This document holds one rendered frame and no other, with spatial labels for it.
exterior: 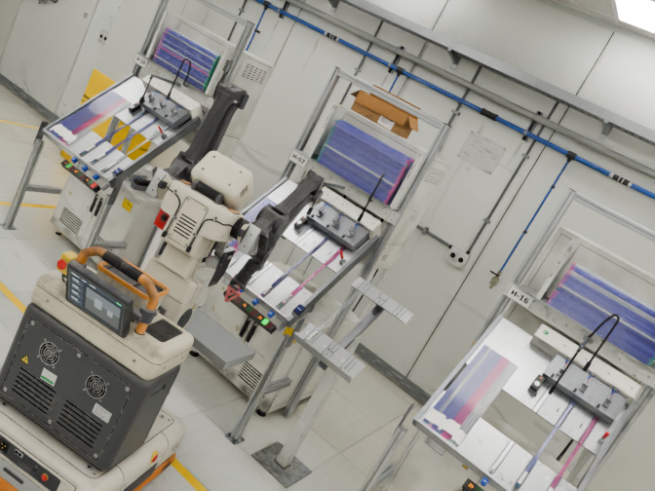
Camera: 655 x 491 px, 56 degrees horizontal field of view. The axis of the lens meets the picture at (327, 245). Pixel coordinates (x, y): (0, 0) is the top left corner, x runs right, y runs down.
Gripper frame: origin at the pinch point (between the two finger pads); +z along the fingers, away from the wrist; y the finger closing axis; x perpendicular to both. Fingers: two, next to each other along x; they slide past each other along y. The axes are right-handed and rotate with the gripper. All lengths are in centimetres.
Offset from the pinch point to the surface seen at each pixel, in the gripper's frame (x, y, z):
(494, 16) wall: 44, -214, -220
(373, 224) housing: 43, -66, -58
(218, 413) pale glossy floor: 38, -50, 73
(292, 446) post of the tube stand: 74, -26, 53
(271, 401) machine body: 59, -60, 54
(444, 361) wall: 171, -177, 0
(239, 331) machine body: 23, -79, 39
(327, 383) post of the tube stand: 66, -24, 14
